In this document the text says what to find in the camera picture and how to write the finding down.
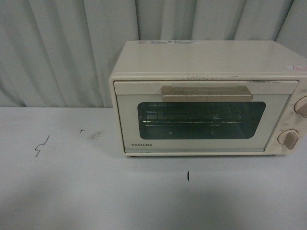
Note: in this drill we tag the glass oven door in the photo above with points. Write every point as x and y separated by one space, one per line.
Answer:
260 118

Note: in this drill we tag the beige oven door handle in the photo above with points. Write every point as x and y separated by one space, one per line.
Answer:
215 94

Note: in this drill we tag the cream Toshiba toaster oven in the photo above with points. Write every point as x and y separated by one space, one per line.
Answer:
217 61

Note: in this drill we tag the lower beige oven knob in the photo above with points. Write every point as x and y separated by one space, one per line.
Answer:
289 138

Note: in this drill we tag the beige oven knob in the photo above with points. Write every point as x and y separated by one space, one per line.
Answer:
289 138
301 107

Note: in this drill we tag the upper beige oven knob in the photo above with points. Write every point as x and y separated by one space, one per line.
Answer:
301 107

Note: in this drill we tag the white pleated curtain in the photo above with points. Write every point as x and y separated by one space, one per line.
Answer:
60 53

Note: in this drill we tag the wire oven rack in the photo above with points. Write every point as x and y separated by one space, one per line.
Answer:
175 114

